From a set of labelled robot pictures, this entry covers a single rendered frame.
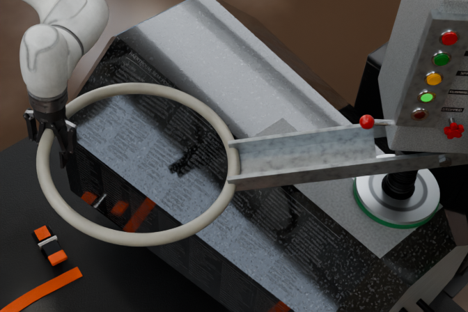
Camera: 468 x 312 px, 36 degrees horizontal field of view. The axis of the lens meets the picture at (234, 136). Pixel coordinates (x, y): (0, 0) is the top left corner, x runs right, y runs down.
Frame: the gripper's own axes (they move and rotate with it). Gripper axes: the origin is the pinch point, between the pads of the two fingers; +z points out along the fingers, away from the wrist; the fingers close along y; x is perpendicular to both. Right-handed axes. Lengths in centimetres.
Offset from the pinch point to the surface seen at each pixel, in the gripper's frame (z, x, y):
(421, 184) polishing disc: -8, 19, 92
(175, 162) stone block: 12.0, 17.6, 27.6
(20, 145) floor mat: 88, 59, -48
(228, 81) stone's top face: -1, 41, 35
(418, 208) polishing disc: -7, 12, 92
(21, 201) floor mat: 88, 35, -35
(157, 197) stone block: 20.3, 10.2, 25.3
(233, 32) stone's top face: -1, 62, 30
